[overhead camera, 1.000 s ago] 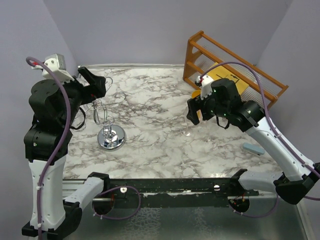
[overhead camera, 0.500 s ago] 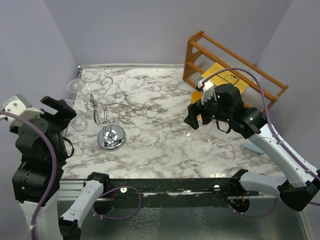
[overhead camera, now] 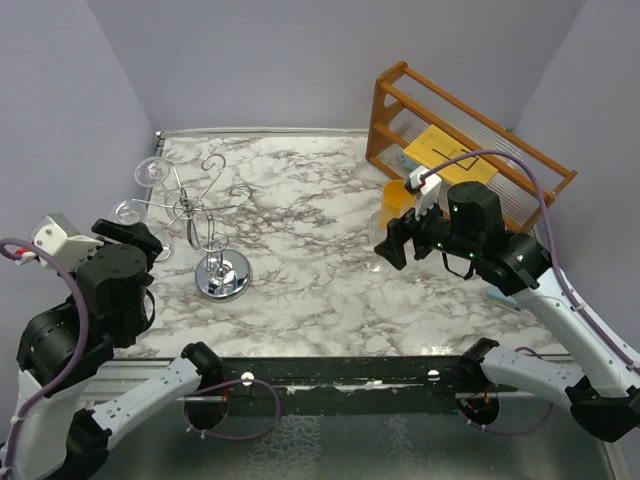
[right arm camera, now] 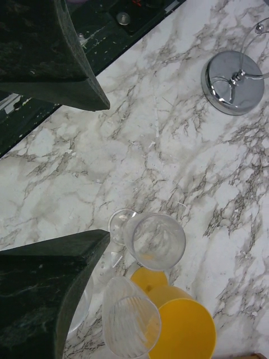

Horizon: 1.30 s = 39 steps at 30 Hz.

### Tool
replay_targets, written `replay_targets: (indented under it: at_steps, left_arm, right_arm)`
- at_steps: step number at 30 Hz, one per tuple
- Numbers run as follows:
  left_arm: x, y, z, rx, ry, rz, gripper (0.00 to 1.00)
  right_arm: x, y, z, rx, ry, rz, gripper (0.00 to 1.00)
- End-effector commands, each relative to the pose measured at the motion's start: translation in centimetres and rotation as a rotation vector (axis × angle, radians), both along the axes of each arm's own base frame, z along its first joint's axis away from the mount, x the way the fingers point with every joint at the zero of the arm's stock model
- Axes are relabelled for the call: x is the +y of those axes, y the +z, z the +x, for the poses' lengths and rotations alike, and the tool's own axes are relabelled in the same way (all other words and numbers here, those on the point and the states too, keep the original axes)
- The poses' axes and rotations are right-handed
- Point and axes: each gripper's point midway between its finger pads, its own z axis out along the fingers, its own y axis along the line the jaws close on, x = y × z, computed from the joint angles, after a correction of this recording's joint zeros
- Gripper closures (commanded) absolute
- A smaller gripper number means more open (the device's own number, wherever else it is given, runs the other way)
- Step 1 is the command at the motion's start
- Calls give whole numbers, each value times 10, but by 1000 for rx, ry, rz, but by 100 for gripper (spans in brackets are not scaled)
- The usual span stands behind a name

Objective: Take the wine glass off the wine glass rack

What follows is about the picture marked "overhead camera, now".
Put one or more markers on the yellow book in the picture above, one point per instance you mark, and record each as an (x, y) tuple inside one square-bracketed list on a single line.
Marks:
[(433, 147)]

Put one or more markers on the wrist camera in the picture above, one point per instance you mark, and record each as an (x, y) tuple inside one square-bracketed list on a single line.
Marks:
[(58, 237), (425, 186)]

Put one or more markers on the wooden shelf rack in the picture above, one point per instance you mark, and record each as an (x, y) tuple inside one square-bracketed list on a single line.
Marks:
[(405, 104)]

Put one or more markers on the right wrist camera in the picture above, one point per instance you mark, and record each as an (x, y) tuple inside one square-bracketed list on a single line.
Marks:
[(425, 186)]

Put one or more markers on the clear wine glass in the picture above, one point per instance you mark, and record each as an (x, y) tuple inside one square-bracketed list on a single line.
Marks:
[(371, 261), (152, 172), (128, 212)]

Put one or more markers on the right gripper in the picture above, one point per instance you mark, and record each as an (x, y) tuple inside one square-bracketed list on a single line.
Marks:
[(399, 231)]

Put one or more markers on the blue patterned small item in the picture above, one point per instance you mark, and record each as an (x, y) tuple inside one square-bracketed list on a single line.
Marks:
[(407, 162)]

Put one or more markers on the yellow plastic wine glass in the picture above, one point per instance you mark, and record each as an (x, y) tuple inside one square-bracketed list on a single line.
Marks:
[(395, 201)]

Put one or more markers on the light blue eraser block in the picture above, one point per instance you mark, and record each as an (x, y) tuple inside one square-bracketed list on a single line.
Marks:
[(493, 294)]

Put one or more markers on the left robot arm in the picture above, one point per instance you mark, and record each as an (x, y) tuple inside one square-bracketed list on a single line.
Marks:
[(110, 305)]

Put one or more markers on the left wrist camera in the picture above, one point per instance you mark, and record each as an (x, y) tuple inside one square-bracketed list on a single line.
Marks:
[(58, 237)]

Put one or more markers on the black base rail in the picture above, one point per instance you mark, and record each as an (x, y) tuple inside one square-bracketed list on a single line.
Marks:
[(331, 386)]

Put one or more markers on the chrome wine glass rack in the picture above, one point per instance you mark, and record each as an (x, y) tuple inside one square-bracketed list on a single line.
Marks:
[(223, 274)]

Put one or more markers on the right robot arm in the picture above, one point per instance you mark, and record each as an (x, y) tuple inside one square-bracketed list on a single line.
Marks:
[(601, 389)]

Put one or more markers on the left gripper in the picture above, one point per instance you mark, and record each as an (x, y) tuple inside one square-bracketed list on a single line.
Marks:
[(137, 232)]

